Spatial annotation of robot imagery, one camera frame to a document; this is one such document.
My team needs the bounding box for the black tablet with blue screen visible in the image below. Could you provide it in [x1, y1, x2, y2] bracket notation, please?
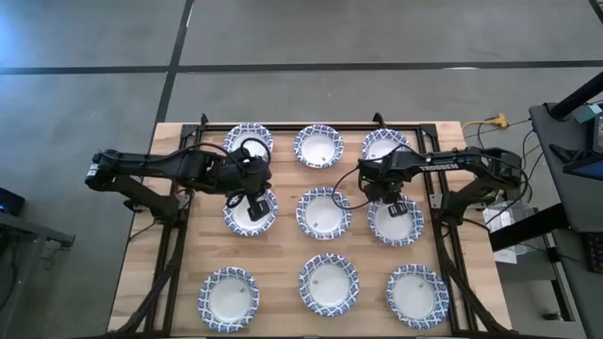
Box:
[548, 142, 603, 183]

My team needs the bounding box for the black device with blue light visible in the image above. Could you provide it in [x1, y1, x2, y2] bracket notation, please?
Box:
[0, 186, 26, 217]

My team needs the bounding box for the black metal table frame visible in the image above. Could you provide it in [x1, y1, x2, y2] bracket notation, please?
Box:
[107, 112, 509, 338]

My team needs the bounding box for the black keyboard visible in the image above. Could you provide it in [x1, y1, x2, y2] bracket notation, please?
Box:
[585, 232, 603, 275]

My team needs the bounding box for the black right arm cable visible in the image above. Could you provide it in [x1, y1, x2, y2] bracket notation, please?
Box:
[331, 165, 373, 211]

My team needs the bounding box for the dark metal side table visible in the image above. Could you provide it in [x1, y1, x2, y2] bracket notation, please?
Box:
[0, 209, 76, 331]

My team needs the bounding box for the white cardboard box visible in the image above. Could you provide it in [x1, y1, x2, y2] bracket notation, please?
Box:
[481, 200, 520, 234]

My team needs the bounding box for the black desk support beam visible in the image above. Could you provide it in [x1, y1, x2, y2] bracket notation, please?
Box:
[488, 202, 572, 253]

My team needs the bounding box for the blue patterned white paper bowl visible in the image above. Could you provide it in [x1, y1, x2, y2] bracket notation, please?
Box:
[221, 186, 279, 237]
[360, 127, 412, 164]
[293, 123, 346, 170]
[385, 263, 450, 331]
[222, 121, 275, 164]
[295, 186, 353, 241]
[367, 195, 425, 248]
[197, 266, 261, 333]
[298, 252, 361, 318]

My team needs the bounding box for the black slanted pole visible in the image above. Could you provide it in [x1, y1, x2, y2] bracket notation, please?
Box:
[548, 70, 603, 121]

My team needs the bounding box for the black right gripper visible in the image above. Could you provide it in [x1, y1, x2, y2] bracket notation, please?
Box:
[357, 154, 410, 218]

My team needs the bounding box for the yellow power cord plug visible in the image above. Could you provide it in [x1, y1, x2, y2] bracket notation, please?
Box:
[461, 112, 511, 133]

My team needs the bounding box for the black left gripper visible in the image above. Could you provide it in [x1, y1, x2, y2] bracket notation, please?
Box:
[217, 154, 273, 222]

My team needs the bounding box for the grey side desk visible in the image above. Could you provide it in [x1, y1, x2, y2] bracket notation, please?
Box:
[528, 101, 603, 339]

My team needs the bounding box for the white paper sheet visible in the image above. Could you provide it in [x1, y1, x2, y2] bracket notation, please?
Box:
[491, 244, 519, 266]

